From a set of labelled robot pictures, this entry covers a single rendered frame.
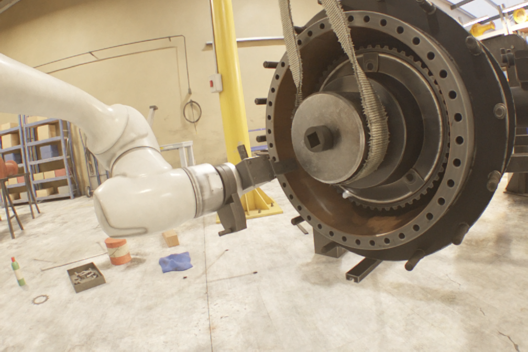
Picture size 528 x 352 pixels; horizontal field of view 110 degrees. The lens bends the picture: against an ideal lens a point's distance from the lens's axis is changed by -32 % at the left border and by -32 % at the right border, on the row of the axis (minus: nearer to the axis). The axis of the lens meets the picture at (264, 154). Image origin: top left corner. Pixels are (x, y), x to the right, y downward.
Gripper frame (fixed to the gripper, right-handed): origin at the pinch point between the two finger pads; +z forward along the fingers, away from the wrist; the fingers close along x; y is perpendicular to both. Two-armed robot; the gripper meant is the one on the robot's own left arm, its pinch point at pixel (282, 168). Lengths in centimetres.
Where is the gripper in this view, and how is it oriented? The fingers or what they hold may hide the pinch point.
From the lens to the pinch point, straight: 59.8
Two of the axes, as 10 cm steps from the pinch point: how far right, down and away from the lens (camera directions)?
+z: 7.7, -1.6, 6.2
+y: -3.4, -9.2, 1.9
